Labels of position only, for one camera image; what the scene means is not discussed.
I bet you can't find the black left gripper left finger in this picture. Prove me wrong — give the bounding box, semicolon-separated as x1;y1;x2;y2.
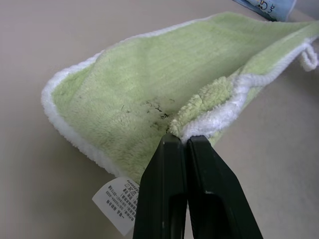
132;132;188;239

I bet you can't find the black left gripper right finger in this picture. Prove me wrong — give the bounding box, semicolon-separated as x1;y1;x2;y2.
186;135;264;239

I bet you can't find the green towel with white trim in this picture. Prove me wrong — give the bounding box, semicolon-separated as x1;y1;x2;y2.
41;11;319;228

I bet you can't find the light blue cloth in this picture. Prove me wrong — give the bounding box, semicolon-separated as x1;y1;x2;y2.
231;0;298;22

